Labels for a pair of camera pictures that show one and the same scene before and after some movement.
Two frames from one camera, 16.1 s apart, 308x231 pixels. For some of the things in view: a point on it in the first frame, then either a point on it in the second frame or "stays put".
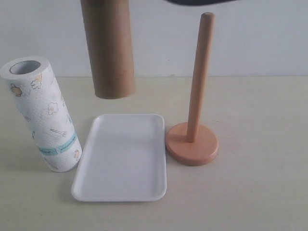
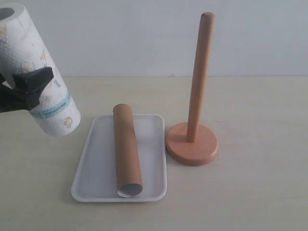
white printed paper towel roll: (32, 81) to (20, 51)
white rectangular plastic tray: (123, 160) stays put
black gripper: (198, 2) to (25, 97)
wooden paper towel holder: (196, 143) stays put
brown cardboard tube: (109, 32) to (128, 173)
